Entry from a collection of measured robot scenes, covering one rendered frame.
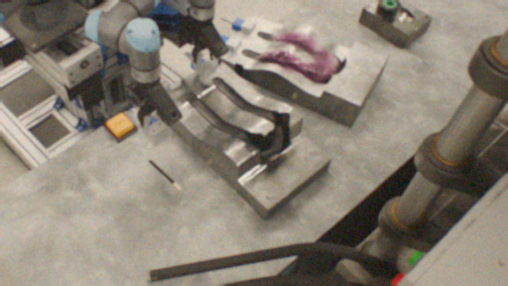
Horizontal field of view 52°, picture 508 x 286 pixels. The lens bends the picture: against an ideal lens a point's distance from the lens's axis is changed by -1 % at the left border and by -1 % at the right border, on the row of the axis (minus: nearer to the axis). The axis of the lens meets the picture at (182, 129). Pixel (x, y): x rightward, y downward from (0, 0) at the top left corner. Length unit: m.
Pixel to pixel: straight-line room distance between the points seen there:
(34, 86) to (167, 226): 1.42
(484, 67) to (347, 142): 0.84
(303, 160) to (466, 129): 0.63
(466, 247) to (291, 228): 0.77
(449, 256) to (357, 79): 1.03
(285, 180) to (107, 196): 0.51
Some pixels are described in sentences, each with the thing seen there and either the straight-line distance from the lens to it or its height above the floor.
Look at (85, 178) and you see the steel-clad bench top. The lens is 1.56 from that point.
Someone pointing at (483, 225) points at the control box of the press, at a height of 1.47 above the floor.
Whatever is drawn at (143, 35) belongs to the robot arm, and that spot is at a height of 1.30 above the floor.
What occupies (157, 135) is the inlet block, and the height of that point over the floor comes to 0.95.
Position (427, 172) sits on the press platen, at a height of 1.26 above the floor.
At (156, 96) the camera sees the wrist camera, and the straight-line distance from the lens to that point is 1.30.
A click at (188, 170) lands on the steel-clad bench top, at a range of 1.54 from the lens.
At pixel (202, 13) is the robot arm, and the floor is 1.14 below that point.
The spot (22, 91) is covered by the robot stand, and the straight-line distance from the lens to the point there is 2.67.
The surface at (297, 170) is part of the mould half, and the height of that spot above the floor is 0.86.
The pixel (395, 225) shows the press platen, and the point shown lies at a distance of 1.26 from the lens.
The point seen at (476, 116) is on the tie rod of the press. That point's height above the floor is 1.42.
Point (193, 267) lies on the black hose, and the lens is 1.33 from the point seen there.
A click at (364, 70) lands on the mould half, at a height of 0.91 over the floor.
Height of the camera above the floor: 2.09
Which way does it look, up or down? 52 degrees down
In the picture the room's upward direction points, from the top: 1 degrees counter-clockwise
